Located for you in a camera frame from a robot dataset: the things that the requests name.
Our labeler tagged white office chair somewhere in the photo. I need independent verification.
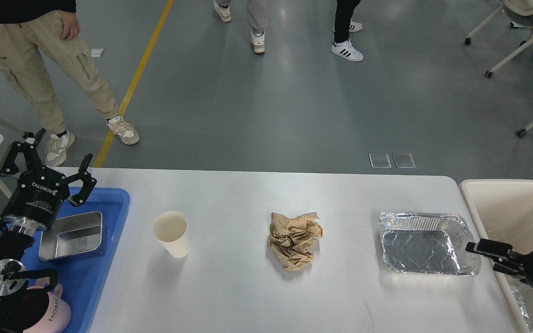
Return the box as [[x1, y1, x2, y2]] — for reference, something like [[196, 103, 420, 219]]
[[464, 0, 533, 79]]

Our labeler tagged person in black trousers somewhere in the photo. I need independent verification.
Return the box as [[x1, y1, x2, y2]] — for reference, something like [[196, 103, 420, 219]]
[[331, 0, 364, 62]]

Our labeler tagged clear floor plate right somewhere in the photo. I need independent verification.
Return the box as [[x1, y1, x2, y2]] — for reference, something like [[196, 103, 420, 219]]
[[392, 152, 416, 168]]

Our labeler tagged crumpled brown paper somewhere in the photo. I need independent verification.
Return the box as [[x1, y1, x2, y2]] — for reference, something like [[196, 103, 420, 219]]
[[268, 212, 323, 271]]

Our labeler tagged pink mug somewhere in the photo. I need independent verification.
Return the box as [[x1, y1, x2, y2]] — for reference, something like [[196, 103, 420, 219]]
[[19, 284, 72, 333]]

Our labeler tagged metal rectangular tin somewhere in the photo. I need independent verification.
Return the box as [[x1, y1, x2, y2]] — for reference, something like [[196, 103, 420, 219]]
[[38, 211, 105, 262]]

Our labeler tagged clear floor plate left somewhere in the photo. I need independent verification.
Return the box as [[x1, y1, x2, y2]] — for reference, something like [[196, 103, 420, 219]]
[[368, 153, 391, 169]]

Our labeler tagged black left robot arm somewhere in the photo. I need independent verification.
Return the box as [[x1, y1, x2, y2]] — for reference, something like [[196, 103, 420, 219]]
[[0, 129, 97, 333]]

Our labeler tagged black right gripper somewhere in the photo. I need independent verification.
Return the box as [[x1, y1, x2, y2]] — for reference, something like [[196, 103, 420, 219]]
[[465, 239, 533, 288]]

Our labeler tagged clear floor plate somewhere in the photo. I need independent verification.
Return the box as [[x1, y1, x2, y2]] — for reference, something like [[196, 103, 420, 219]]
[[368, 153, 391, 169], [392, 152, 416, 168]]

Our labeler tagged aluminium foil tray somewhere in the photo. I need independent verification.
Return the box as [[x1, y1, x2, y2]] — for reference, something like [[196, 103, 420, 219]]
[[379, 211, 482, 276]]

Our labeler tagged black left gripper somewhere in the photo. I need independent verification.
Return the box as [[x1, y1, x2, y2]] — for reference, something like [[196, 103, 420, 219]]
[[0, 128, 97, 231]]

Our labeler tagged cream paper cup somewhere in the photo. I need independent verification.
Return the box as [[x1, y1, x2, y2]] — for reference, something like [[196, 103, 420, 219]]
[[152, 211, 190, 259]]

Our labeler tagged person in beige trousers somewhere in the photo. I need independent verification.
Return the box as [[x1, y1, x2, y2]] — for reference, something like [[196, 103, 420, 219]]
[[0, 0, 140, 167]]

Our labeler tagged person in grey trousers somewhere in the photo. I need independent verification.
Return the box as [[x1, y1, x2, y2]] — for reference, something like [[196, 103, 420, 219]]
[[213, 0, 269, 55]]

